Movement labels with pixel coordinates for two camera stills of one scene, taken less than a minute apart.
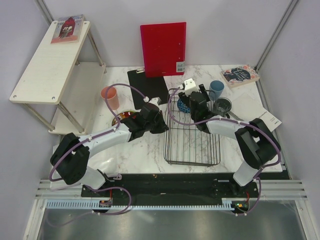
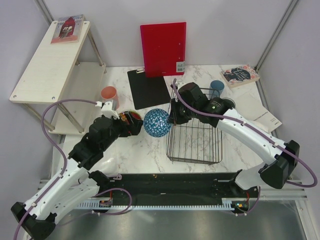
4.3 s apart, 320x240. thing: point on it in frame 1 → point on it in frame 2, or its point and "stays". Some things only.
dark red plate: x=123 y=115 stays
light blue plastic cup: x=217 y=86 stays
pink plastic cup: x=112 y=97 stays
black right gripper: x=183 y=97 → x=174 y=117
